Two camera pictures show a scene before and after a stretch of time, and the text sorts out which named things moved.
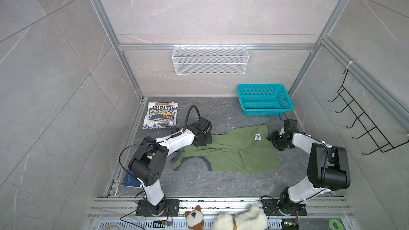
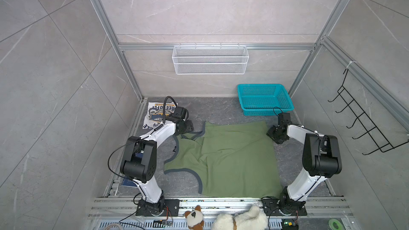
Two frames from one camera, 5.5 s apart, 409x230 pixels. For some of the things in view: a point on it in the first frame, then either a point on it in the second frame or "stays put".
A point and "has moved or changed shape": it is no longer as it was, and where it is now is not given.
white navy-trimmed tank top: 161,115 stays put
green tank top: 236,150 has moved or changed shape
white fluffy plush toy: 252,219 stays put
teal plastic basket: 263,99 stays put
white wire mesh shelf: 210,59 stays put
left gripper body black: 207,139 -> 188,126
